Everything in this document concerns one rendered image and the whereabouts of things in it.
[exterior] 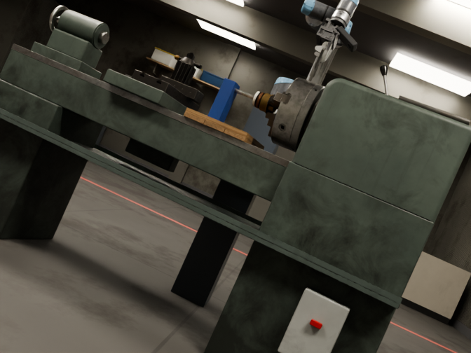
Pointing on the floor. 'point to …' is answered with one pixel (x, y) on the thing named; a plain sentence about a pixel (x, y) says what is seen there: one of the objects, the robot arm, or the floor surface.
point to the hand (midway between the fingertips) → (323, 60)
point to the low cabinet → (435, 288)
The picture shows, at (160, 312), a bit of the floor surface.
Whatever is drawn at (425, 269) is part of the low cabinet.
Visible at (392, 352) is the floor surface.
